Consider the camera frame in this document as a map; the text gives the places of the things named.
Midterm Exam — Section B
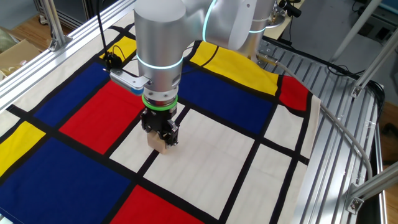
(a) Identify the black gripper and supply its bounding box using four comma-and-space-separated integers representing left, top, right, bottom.
140, 107, 180, 147

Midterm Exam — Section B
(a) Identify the light wooden cube block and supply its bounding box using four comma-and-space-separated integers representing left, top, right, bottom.
147, 132, 174, 154

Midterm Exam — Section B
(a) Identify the colour block patterned cloth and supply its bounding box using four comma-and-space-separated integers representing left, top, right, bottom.
0, 12, 322, 224

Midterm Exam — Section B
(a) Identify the brown cardboard box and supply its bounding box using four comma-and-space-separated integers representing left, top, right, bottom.
0, 26, 41, 78

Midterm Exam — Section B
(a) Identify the pale green plastic bag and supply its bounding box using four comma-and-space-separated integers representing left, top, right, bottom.
0, 28, 16, 54

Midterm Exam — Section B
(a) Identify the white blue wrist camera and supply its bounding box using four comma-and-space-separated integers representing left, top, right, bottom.
109, 67, 152, 96

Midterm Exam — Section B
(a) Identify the black cable connector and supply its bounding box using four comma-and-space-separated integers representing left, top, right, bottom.
104, 51, 123, 71

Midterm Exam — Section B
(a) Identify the aluminium frame post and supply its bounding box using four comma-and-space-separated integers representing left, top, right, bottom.
42, 0, 73, 52
344, 161, 398, 215
328, 0, 384, 64
350, 35, 398, 99

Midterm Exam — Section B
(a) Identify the black mounted camera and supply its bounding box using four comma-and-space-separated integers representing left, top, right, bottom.
277, 0, 302, 19

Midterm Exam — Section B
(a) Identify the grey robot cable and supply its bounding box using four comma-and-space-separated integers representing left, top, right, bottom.
256, 52, 374, 181

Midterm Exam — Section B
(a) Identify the long black cable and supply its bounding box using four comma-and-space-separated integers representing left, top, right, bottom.
326, 63, 387, 125

